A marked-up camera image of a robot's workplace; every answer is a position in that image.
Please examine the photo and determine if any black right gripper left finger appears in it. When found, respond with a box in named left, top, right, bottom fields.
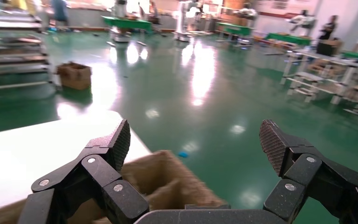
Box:
left=18, top=119, right=150, bottom=224

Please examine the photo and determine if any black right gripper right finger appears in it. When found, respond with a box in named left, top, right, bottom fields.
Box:
left=259, top=119, right=358, bottom=224

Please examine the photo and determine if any brown cardboard box with dividers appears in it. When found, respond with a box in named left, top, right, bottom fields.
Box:
left=0, top=150, right=227, bottom=224

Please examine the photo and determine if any white metal workbench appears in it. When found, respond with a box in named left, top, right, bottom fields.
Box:
left=279, top=49, right=358, bottom=106

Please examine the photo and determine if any black box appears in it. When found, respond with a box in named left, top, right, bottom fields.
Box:
left=316, top=39, right=342, bottom=57

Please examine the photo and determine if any metal rack shelving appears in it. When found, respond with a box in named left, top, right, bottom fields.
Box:
left=0, top=9, right=51, bottom=92

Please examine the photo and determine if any person in black clothes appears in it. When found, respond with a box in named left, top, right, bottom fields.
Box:
left=319, top=14, right=339, bottom=41

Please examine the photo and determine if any grey machine with round base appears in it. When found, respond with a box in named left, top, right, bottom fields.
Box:
left=109, top=0, right=130, bottom=43

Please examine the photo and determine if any person in blue shirt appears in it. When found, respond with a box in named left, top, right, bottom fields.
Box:
left=50, top=0, right=70, bottom=27

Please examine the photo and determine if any white robot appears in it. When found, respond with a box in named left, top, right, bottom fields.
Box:
left=174, top=0, right=200, bottom=42

